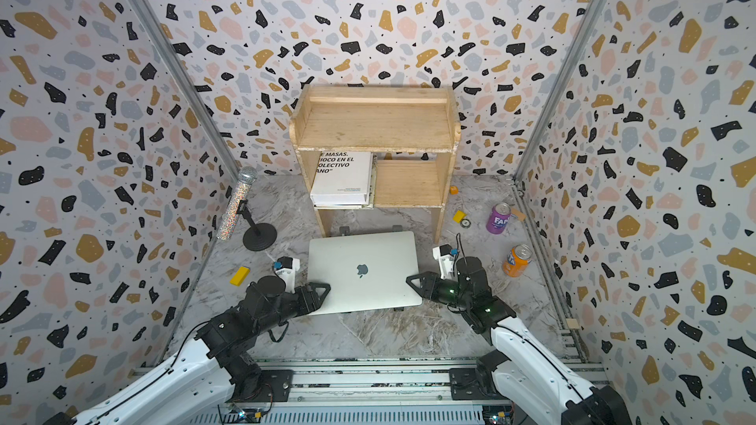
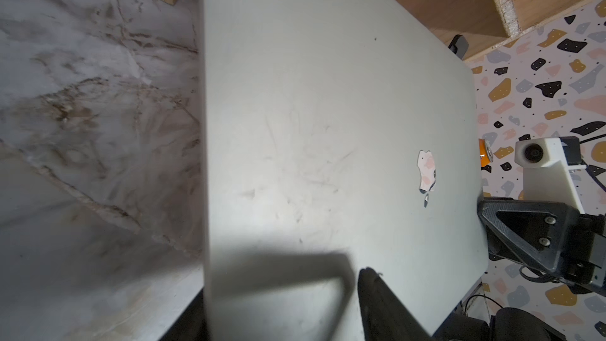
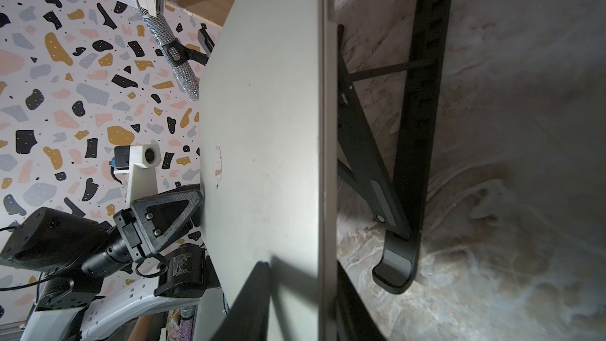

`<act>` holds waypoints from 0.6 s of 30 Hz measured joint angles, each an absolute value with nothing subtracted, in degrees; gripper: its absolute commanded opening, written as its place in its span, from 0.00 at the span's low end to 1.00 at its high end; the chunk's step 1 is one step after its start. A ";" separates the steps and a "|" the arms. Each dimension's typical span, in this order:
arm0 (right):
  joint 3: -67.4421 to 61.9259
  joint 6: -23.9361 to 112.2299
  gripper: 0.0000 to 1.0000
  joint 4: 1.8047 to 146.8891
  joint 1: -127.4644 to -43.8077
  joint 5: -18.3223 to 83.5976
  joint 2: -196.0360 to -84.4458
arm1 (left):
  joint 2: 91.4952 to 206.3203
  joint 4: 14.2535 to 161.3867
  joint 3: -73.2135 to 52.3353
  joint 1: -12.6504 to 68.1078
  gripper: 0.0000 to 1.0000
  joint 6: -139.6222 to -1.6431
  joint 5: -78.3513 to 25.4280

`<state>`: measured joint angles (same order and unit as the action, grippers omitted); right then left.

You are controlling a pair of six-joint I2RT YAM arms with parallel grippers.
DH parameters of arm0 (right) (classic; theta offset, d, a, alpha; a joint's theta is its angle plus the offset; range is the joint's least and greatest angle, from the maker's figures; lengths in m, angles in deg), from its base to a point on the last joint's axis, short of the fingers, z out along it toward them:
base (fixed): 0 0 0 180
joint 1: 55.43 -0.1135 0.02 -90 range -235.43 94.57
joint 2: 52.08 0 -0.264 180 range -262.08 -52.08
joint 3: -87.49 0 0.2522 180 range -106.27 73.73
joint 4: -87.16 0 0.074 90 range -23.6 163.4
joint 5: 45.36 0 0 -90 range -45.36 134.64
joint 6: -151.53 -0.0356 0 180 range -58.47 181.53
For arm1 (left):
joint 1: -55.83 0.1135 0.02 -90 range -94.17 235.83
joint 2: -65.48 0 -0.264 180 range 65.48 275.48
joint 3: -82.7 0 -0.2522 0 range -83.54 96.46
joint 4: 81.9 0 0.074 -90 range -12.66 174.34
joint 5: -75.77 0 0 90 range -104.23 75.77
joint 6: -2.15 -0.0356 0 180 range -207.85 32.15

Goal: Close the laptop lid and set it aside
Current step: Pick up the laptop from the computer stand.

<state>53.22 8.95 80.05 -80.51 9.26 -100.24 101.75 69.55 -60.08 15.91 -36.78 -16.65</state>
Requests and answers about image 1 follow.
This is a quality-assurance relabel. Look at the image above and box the purple Fanta can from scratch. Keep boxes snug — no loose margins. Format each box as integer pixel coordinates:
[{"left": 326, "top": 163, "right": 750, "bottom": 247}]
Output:
[{"left": 486, "top": 202, "right": 512, "bottom": 234}]

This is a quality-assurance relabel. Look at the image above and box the orange Fanta can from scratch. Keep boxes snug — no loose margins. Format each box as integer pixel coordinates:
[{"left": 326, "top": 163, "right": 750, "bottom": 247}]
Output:
[{"left": 502, "top": 244, "right": 533, "bottom": 277}]

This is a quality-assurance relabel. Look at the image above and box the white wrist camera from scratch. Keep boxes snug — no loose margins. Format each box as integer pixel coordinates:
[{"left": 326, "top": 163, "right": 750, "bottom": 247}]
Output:
[
  {"left": 273, "top": 257, "right": 301, "bottom": 293},
  {"left": 432, "top": 244, "right": 459, "bottom": 281}
]

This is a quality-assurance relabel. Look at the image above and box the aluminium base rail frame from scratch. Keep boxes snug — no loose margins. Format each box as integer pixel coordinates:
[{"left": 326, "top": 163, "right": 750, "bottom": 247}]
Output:
[{"left": 129, "top": 356, "right": 621, "bottom": 425}]

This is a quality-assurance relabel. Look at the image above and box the green circuit board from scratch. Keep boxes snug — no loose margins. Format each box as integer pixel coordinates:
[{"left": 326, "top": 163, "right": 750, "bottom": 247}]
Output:
[
  {"left": 226, "top": 405, "right": 268, "bottom": 424},
  {"left": 482, "top": 405, "right": 515, "bottom": 425}
]

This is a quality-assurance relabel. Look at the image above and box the right green circuit board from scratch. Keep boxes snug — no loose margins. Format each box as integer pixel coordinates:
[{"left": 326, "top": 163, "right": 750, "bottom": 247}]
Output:
[{"left": 482, "top": 405, "right": 515, "bottom": 425}]

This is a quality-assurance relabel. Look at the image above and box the yellow tape measure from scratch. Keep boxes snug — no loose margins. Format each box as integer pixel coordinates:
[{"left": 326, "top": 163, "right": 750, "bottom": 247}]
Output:
[{"left": 453, "top": 211, "right": 472, "bottom": 228}]

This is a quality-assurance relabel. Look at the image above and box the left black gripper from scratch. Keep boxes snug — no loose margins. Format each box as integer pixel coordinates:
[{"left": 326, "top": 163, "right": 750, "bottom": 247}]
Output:
[{"left": 255, "top": 282, "right": 334, "bottom": 340}]

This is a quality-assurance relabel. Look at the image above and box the white book black text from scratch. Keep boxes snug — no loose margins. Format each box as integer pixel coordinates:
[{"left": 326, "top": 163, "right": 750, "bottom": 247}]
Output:
[{"left": 310, "top": 152, "right": 373, "bottom": 208}]

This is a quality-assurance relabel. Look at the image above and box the silver laptop computer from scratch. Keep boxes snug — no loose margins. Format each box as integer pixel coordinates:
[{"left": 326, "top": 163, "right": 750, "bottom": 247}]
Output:
[{"left": 307, "top": 231, "right": 422, "bottom": 316}]

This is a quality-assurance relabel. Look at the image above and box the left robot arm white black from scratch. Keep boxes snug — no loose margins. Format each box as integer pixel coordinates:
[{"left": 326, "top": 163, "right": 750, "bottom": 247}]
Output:
[{"left": 46, "top": 275, "right": 331, "bottom": 424}]

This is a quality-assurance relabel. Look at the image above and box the wooden shelf unit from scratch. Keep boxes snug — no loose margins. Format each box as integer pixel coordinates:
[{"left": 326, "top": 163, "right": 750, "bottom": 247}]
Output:
[{"left": 289, "top": 85, "right": 462, "bottom": 240}]

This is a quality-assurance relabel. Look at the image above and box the left green circuit board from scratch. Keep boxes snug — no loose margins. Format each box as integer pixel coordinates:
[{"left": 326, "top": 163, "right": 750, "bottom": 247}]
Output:
[{"left": 226, "top": 405, "right": 268, "bottom": 424}]

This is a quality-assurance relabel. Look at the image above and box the sprinkle-covered microphone on stand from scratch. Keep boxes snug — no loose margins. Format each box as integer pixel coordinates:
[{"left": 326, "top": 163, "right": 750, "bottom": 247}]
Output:
[{"left": 217, "top": 166, "right": 278, "bottom": 252}]

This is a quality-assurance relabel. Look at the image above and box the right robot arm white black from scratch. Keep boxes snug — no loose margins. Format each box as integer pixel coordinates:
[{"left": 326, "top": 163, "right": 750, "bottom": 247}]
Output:
[{"left": 406, "top": 257, "right": 631, "bottom": 424}]

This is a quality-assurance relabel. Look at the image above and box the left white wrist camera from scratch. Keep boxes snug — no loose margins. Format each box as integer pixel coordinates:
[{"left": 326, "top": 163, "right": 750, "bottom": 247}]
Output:
[{"left": 273, "top": 257, "right": 301, "bottom": 293}]

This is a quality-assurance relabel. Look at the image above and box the yellow rectangular block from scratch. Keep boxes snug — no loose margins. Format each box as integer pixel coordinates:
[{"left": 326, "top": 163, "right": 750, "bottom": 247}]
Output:
[{"left": 230, "top": 267, "right": 250, "bottom": 286}]

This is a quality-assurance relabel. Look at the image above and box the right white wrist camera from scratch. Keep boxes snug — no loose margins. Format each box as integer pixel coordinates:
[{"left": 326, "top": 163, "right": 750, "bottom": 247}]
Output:
[{"left": 432, "top": 244, "right": 459, "bottom": 281}]

